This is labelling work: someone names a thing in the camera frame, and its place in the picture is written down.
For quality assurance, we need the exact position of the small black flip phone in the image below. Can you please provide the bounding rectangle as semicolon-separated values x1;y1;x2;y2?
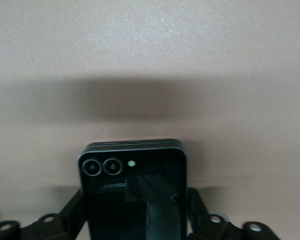
76;138;189;240

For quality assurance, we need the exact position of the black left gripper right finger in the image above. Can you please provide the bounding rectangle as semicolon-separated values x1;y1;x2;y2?
187;187;290;240

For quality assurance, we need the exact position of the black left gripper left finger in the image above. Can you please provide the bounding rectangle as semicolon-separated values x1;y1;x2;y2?
0;187;87;240

